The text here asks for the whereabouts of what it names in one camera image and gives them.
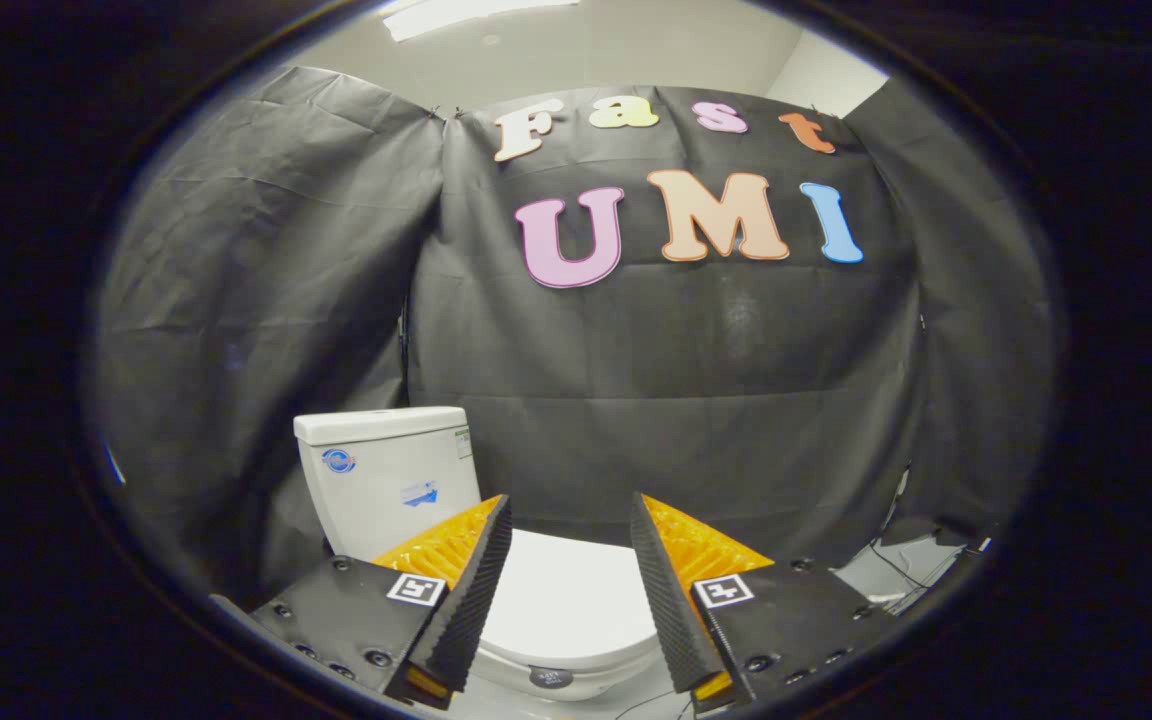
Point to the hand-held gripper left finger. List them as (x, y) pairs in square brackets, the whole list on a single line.
[(476, 600)]

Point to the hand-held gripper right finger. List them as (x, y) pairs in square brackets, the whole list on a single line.
[(661, 600)]

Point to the white toilet lid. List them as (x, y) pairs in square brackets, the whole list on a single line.
[(566, 590)]

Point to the white toilet bowl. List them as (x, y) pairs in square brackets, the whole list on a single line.
[(586, 678)]

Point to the black backdrop cloth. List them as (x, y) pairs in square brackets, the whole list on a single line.
[(686, 400)]

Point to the ceiling light panel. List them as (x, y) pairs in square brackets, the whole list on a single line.
[(466, 14)]

